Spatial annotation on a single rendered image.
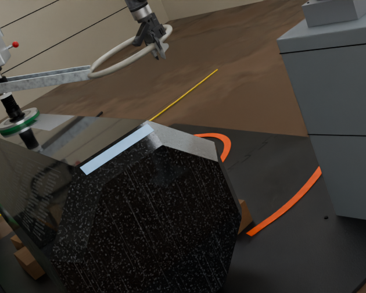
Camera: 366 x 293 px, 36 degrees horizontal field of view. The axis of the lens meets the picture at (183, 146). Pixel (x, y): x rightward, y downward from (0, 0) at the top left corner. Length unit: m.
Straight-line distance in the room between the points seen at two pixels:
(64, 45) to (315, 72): 6.04
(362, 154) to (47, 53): 6.03
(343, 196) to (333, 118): 0.38
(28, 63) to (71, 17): 0.92
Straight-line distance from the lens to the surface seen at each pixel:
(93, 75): 2.76
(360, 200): 2.46
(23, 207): 2.34
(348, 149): 2.32
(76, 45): 8.07
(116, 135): 2.08
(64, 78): 2.85
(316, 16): 2.22
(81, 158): 2.02
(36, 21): 7.84
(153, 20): 2.68
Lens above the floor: 1.41
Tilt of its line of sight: 21 degrees down
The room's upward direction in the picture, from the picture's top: 24 degrees counter-clockwise
